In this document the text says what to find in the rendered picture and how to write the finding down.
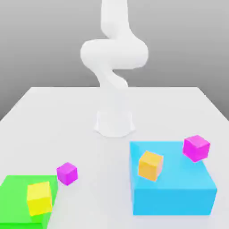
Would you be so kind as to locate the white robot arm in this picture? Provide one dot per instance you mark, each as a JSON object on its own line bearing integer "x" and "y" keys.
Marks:
{"x": 114, "y": 53}

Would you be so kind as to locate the small orange cube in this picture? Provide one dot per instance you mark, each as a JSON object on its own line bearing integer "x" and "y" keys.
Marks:
{"x": 149, "y": 166}

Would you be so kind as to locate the small magenta cube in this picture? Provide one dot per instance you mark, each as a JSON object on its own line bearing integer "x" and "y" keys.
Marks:
{"x": 67, "y": 174}
{"x": 195, "y": 148}

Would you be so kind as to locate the small yellow cube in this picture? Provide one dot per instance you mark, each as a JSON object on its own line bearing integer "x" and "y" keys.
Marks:
{"x": 39, "y": 198}

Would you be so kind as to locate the large blue box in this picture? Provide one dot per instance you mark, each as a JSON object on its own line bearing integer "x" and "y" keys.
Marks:
{"x": 175, "y": 196}

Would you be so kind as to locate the large green box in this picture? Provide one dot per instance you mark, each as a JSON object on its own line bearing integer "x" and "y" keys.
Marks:
{"x": 12, "y": 193}

